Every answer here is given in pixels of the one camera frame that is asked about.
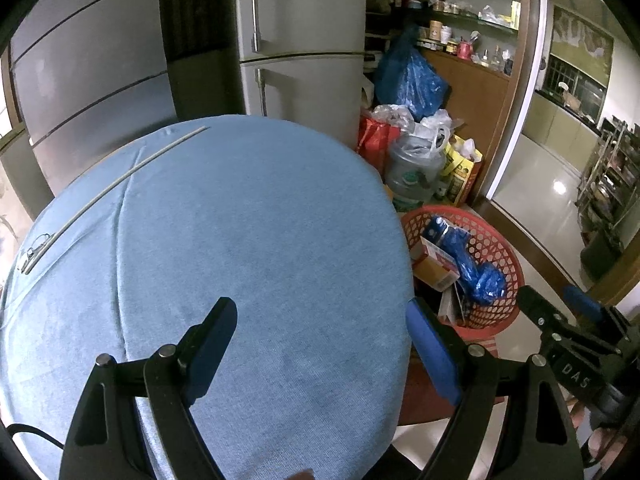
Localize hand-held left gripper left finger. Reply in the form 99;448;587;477
59;296;238;480

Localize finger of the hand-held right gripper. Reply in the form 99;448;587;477
562;286;633;333
516;285;576;341

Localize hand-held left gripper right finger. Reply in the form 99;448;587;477
406;297;586;480

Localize white box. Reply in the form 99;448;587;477
439;282;471;325

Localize red plastic basket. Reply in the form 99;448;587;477
400;205;526;343

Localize small blue plastic bag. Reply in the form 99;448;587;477
442;227;507;307

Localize small red box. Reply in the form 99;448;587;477
412;236;461;292

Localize person's right hand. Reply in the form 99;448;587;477
570;400;618;466

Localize red striped stool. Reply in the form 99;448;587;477
397;335;506;426

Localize blue tablecloth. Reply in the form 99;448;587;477
0;114;416;480

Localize metal kitchen rack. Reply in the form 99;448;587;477
575;117;640;266

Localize yellow paper bag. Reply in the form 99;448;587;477
437;134;485;206

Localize kitchen counter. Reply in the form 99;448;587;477
522;87;608;141

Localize long grey rod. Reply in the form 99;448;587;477
22;126;208;275

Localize eyeglasses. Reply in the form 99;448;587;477
20;232;53;266

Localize red gift bag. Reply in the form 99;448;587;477
357;112;401;176

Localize wooden cabinet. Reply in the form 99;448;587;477
417;47;513;206

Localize large blue plastic bag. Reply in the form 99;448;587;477
374;25;451;121

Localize shelf jars and bottles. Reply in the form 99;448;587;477
367;0;523;76

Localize grey drawer refrigerator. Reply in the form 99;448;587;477
10;0;176;196

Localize black cable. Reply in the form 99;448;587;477
7;423;66;448

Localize wooden door frame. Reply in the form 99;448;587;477
470;0;556;211

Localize framed wall picture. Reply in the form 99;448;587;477
550;5;616;81

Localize grey refrigerator with handles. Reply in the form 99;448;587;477
235;0;368;148

